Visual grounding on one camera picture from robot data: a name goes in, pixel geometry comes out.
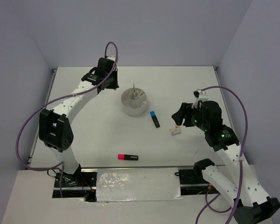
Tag silver foil taped panel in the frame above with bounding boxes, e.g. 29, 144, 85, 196
96, 168, 182, 202

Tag white round compartment organizer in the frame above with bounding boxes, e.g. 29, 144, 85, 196
121, 88, 147, 116

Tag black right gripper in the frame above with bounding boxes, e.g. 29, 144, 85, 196
171, 102, 209, 131

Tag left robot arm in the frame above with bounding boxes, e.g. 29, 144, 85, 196
39, 56, 119, 186

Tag pink capped black highlighter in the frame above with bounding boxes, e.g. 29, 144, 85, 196
118, 154, 139, 161

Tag blue capped black highlighter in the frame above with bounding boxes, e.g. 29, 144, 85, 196
150, 111, 160, 128

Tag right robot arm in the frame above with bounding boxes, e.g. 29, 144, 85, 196
172, 101, 280, 224

